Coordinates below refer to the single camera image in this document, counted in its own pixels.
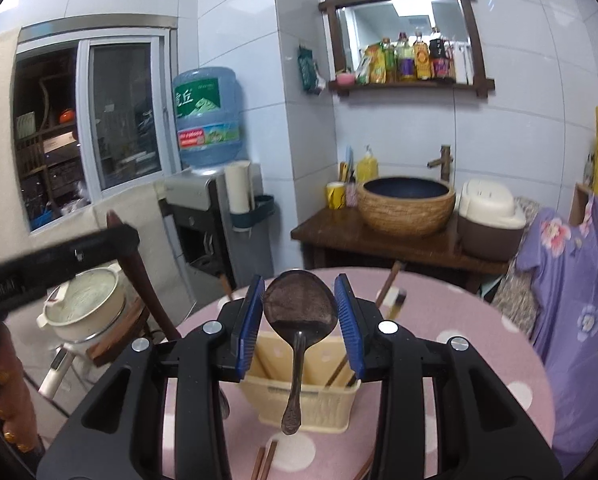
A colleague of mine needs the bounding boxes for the purple floral cloth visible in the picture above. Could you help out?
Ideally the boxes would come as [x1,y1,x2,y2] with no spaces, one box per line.
[516,194,598,466]

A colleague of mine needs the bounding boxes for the round table pink cloth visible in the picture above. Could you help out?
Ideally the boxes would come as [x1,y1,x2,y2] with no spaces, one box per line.
[161,266,558,480]

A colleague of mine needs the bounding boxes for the green hanging packet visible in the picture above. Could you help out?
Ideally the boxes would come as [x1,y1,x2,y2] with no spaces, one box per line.
[297,45,326,95]

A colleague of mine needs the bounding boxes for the brown and cream rice cooker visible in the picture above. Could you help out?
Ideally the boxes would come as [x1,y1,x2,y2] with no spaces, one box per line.
[456,177,528,262]

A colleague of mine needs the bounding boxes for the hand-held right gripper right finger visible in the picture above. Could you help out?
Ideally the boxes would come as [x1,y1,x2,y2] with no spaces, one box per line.
[334,273,563,480]

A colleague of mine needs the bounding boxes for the amber sauce bottle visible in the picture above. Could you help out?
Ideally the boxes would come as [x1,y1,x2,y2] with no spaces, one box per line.
[413,30,432,81]

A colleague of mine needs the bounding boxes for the grey patterned cloth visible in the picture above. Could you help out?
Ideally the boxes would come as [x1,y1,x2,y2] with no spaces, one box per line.
[491,199,541,337]

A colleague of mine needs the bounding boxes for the grey water dispenser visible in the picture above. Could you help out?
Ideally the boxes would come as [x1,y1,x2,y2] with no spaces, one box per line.
[164,167,261,288]

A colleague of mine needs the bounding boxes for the white small bottle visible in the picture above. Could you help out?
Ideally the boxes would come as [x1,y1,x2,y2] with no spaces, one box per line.
[454,42,473,84]

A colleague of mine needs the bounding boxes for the woven wash basin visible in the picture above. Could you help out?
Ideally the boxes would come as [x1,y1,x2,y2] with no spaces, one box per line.
[356,176,456,238]

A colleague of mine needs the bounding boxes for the blue water bottle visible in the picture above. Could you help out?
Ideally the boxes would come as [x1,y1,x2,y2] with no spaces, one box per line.
[171,66,245,170]

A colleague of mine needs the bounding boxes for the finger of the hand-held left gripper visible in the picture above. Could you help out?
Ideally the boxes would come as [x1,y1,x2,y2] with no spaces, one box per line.
[24,223,140,301]

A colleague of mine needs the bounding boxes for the dark wooden counter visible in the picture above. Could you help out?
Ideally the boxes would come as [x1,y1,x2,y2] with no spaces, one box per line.
[290,206,511,294]

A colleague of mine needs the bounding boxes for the sliding glass window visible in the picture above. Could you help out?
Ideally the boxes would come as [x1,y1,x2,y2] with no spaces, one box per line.
[11,15,178,234]

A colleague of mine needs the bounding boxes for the dark soy sauce bottle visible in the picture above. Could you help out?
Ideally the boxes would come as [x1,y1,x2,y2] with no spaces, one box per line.
[429,26,455,80]

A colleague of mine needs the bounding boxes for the cream electric pot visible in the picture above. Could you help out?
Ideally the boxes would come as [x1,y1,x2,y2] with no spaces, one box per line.
[36,280,130,402]

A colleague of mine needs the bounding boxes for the bamboo style faucet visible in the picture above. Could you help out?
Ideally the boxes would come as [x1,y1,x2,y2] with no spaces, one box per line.
[426,145,453,184]

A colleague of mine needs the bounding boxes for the small wooden box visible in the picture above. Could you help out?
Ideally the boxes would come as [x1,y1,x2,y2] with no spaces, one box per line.
[569,182,595,227]

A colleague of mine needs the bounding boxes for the dark bottle with coloured label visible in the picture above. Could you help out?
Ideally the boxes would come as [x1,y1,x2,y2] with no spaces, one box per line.
[395,32,415,83]

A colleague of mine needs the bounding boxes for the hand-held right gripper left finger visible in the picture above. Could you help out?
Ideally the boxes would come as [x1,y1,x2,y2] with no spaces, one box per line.
[38,274,266,480]

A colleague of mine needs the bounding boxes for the wooden framed mirror shelf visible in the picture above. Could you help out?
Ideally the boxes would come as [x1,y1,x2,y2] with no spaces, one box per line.
[319,0,496,99]

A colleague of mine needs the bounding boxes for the yellow green seasoning packet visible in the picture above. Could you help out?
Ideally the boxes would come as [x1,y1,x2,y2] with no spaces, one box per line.
[356,42,385,85]

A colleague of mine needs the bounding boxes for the metal spoon with ornate handle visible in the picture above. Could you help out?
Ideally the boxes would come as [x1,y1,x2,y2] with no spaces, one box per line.
[262,269,339,436]

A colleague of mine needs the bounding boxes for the blue wall holder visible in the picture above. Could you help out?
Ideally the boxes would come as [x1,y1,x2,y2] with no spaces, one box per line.
[229,194,276,232]

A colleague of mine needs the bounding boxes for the yellow green oil bottle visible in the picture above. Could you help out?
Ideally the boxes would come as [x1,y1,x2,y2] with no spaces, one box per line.
[381,37,398,84]

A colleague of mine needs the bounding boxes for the dark wooden chair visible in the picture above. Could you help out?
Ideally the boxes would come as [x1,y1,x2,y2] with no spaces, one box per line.
[86,210,183,367]

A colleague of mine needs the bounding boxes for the white pot with lid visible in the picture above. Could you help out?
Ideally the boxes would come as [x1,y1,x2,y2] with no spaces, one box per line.
[44,266,123,327]

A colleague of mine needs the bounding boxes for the yellow cup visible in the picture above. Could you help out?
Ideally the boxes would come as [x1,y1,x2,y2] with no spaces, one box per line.
[326,181,348,210]

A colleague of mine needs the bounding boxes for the yellow soap dispenser bottle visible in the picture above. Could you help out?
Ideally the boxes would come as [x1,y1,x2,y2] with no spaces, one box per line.
[355,145,380,185]

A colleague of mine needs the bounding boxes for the cream plastic utensil basket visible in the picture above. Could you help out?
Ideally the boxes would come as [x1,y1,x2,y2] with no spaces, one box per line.
[239,330,361,434]

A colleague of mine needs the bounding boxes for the toothbrushes in cup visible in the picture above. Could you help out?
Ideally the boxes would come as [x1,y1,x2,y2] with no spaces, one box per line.
[338,146,355,184]

